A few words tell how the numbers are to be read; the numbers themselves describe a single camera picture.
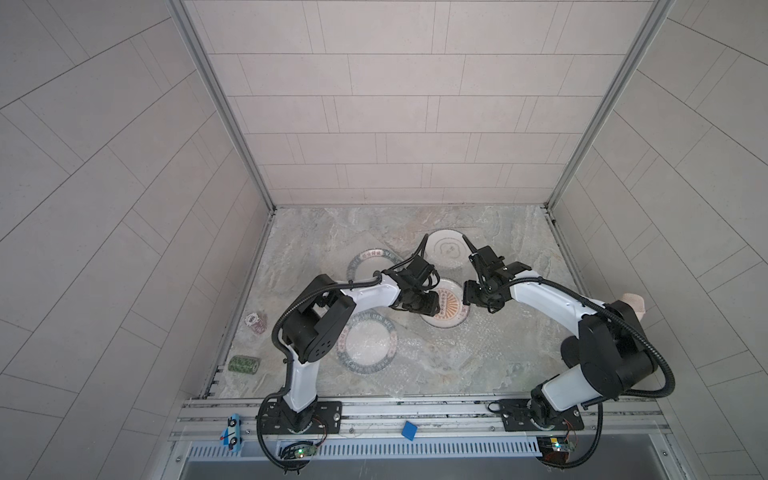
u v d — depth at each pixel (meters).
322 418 0.70
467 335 0.84
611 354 0.43
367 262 0.99
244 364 0.76
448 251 1.02
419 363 0.79
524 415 0.71
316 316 0.51
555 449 0.68
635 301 0.62
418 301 0.77
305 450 0.65
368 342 0.81
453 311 0.89
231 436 0.67
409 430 0.68
